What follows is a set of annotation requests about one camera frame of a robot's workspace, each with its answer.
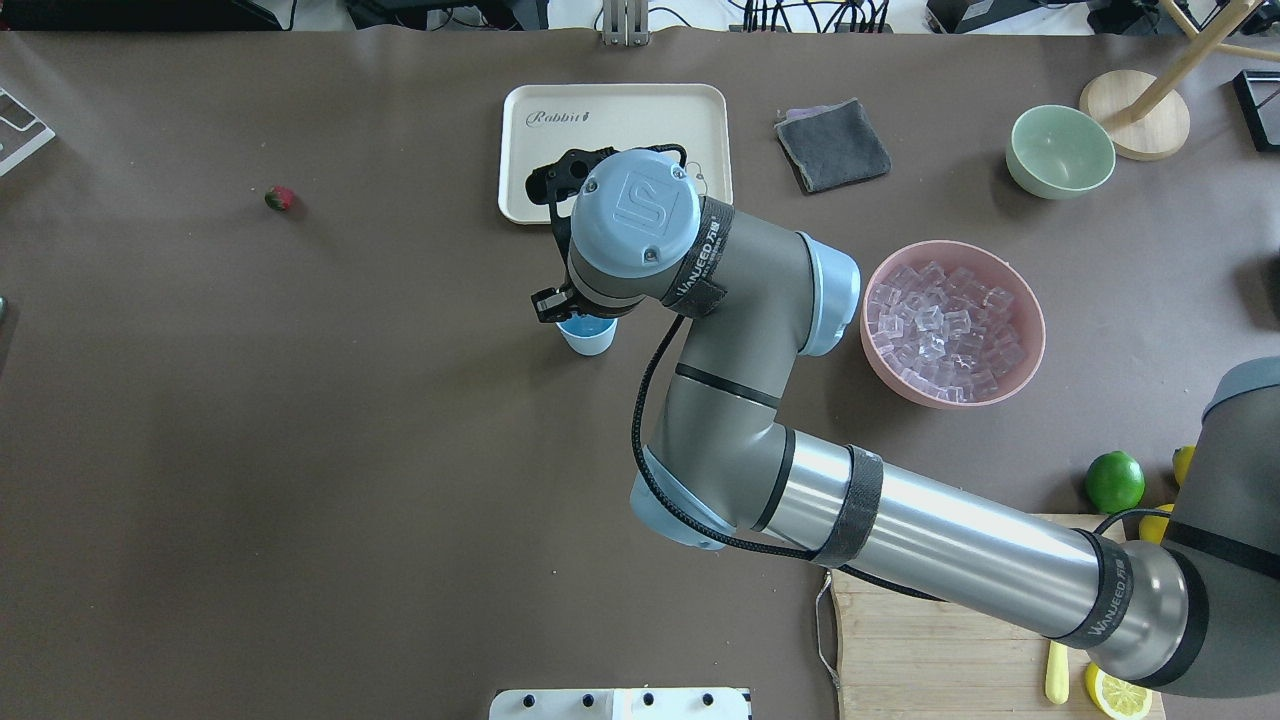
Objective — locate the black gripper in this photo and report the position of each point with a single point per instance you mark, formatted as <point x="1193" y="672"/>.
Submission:
<point x="549" y="303"/>

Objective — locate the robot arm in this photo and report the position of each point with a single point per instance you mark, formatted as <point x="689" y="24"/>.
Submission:
<point x="787" y="430"/>

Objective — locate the small blue plastic cup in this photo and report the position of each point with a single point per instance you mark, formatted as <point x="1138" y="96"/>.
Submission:
<point x="588" y="335"/>

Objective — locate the pink bowl of ice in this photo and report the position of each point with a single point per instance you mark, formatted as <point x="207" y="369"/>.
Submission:
<point x="946" y="324"/>

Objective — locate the wooden cup tree stand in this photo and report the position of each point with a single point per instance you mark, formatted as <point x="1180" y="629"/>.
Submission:
<point x="1143" y="115"/>

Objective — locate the cream rabbit serving tray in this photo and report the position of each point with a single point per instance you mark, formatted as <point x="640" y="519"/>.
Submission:
<point x="541" y="122"/>

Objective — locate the grey folded cloth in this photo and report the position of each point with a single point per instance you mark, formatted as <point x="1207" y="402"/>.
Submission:
<point x="830" y="146"/>

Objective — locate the red strawberry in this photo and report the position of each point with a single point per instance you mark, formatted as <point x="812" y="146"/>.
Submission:
<point x="280" y="198"/>

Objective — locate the green ceramic bowl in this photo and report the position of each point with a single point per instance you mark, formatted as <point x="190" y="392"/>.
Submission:
<point x="1058" y="153"/>

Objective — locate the wooden cutting board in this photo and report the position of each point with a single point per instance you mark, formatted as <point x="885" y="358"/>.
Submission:
<point x="900" y="658"/>

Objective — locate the green lime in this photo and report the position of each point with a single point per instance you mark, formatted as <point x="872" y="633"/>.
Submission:
<point x="1114" y="482"/>

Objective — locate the yellow lemon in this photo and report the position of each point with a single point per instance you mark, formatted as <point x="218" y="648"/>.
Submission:
<point x="1180" y="463"/>
<point x="1153" y="526"/>

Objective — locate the yellow plastic knife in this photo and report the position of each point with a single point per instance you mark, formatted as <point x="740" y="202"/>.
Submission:
<point x="1056" y="682"/>

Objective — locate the lemon slice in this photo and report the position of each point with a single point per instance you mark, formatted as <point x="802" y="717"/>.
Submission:
<point x="1114" y="697"/>

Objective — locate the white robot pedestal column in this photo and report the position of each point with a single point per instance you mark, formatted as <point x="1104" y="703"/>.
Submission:
<point x="623" y="703"/>

